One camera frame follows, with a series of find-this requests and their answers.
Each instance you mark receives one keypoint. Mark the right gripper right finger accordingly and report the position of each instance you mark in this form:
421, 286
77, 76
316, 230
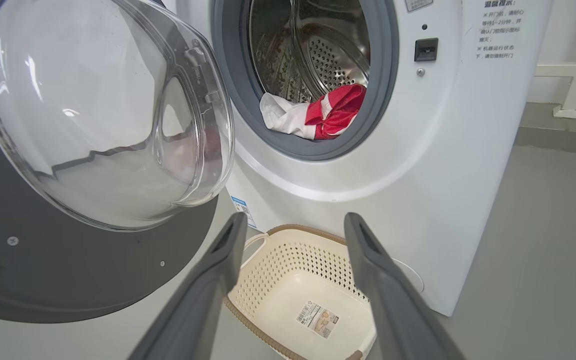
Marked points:
393, 310

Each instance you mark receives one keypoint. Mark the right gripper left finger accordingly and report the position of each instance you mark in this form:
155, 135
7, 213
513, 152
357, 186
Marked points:
203, 310

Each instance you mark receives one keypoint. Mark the round black glass washer door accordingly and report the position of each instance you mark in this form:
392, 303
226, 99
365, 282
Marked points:
68, 270

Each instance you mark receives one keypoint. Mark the red and white garment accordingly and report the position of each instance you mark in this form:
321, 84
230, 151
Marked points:
338, 110

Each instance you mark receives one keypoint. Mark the white printed product label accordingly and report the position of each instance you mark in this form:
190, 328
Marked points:
317, 320

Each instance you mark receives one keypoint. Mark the cream perforated laundry basket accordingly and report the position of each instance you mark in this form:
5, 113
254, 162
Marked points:
288, 280

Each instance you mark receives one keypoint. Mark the white front-load washing machine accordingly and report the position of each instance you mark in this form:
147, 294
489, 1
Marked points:
443, 175

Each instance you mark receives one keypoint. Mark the metal door hinge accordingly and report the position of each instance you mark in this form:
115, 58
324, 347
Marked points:
199, 65

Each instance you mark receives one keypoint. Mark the black door latch slot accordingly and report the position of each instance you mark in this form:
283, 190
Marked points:
426, 50

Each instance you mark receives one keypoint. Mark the stainless steel washing machine drum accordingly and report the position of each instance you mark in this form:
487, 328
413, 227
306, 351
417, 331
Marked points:
328, 55

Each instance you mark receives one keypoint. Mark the round white filter cover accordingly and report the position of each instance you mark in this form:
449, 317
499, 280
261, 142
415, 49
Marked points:
413, 280

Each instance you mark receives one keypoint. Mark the blue energy label sticker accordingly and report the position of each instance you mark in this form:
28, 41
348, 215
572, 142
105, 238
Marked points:
243, 212

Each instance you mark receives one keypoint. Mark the white table leg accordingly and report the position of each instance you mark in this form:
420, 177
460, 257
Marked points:
575, 85

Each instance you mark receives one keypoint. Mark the printed instruction text label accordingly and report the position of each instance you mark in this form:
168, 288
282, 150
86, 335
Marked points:
499, 30

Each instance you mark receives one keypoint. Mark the grey warning sticker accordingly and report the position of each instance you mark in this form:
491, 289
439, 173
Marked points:
418, 5

